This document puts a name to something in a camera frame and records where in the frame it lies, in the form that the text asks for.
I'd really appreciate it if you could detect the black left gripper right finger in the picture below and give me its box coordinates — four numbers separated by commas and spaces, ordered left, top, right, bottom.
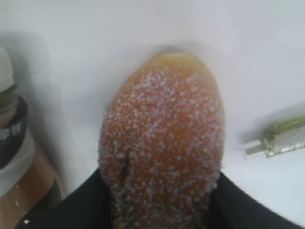
209, 173, 303, 229

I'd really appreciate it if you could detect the grey pen left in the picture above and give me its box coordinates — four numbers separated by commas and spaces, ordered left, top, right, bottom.
244, 117, 305, 159

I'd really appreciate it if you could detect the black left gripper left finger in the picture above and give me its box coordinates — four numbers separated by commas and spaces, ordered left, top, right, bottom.
22, 170, 113, 229

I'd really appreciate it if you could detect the brown coffee bottle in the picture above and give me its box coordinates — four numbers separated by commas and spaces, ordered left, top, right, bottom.
0, 46, 64, 215

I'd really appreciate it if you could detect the sugared bread roll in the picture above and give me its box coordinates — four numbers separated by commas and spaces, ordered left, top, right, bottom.
99, 52, 225, 229

